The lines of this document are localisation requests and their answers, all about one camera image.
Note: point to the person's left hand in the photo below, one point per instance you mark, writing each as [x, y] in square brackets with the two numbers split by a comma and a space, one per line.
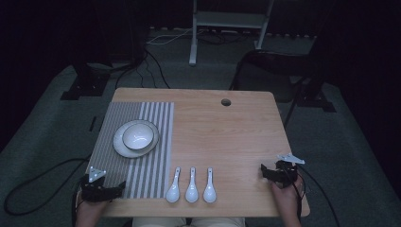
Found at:
[90, 209]

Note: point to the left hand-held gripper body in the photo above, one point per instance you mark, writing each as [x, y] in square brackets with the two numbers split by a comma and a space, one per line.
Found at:
[93, 190]

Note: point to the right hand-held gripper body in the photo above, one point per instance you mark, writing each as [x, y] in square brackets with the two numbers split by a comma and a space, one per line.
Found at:
[284, 173]

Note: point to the person's legs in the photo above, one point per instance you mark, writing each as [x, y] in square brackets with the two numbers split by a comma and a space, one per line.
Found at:
[189, 222]

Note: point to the white ceramic soup spoon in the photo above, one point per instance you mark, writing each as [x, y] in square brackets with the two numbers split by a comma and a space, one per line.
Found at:
[173, 194]
[209, 193]
[191, 193]

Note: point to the white metal stand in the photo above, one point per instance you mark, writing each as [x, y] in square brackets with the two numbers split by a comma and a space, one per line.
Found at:
[227, 19]

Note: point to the black stand base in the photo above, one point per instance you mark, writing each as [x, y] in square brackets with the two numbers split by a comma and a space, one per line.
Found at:
[85, 86]

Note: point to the white bowl with dark rim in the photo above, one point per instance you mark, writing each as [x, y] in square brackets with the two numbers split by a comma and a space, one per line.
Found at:
[138, 137]

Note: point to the person's right hand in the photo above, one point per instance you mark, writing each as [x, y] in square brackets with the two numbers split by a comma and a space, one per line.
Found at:
[286, 198]

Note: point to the white round plate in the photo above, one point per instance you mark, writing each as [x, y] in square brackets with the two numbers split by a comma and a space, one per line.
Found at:
[121, 150]

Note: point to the grey striped placemat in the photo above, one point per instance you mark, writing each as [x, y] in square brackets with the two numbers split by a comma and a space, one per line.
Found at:
[148, 176]

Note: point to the small black floor object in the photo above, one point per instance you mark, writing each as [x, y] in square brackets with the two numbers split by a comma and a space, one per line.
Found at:
[92, 123]

